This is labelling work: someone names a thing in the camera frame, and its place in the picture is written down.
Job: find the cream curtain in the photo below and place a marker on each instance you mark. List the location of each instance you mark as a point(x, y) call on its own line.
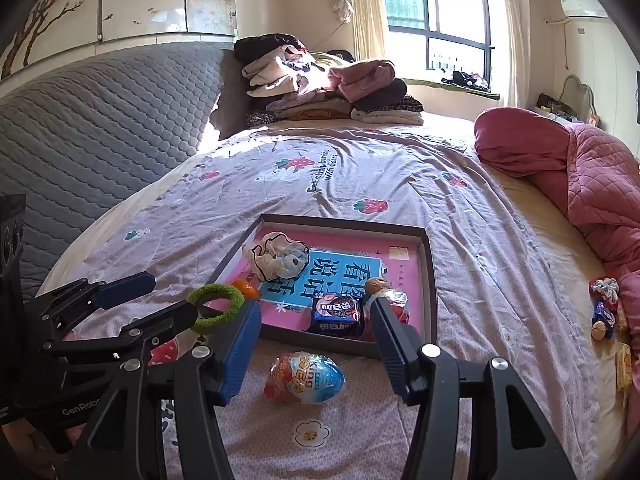
point(367, 5)

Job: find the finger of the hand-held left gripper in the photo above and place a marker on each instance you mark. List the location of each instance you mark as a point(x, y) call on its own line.
point(165, 321)
point(125, 287)

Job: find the white air conditioner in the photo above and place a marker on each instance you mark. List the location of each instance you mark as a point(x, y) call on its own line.
point(582, 6)

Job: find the painted white wardrobe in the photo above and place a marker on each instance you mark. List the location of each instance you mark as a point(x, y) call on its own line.
point(125, 5)

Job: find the grey cardboard box tray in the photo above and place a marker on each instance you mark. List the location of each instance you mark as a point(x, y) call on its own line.
point(320, 342)

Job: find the pink and blue book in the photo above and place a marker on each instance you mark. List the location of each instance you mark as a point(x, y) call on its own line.
point(395, 265)

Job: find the small blue snack packet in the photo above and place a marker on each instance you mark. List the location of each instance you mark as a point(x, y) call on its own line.
point(602, 315)

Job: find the pink quilted blanket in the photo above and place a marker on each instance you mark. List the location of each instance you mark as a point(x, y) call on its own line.
point(575, 170)

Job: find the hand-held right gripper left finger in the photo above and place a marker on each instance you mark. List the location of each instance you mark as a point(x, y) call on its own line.
point(245, 345)

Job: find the blue cookie packet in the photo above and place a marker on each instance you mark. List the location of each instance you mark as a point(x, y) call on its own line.
point(335, 312)

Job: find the yellow snack packet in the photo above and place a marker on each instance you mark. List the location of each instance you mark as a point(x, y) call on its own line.
point(623, 367)

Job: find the grey quilted headboard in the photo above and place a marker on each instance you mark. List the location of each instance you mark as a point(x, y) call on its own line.
point(100, 125)

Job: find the blue toy egg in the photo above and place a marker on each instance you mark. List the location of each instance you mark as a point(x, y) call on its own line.
point(305, 377)

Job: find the white dotted hair scrunchie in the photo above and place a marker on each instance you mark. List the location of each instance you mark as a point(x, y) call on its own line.
point(275, 257)

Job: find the person's left hand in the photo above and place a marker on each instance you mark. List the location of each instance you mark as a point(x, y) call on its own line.
point(25, 452)

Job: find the window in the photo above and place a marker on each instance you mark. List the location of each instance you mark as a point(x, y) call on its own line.
point(450, 20)

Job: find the heart-shaped mirror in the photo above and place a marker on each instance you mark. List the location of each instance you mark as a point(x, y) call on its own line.
point(577, 97)

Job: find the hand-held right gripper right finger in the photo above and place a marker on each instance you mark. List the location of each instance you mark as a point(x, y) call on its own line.
point(395, 350)

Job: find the red toy egg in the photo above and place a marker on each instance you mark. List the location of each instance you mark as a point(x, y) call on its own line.
point(398, 305)

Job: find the orange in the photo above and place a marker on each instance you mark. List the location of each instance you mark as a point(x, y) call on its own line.
point(246, 289)

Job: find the pile of folded clothes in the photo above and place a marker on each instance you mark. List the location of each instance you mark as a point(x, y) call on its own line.
point(325, 85)

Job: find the dark clothes on windowsill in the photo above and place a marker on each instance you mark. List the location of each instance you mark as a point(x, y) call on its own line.
point(465, 80)

